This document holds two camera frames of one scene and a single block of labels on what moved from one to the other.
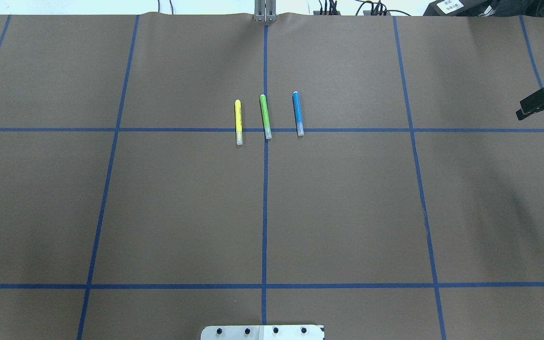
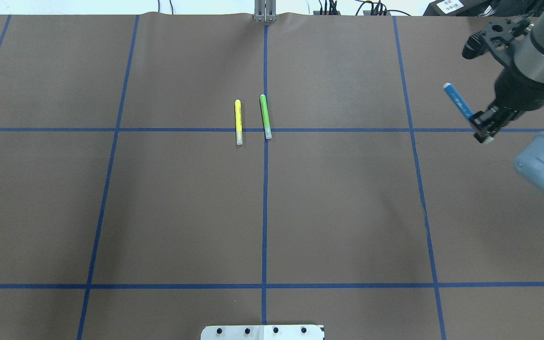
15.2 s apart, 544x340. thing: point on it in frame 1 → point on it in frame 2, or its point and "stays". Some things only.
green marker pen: [264, 109] stays
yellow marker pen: [238, 122] stays
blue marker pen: [297, 114] → [468, 114]
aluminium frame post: [265, 11] stays
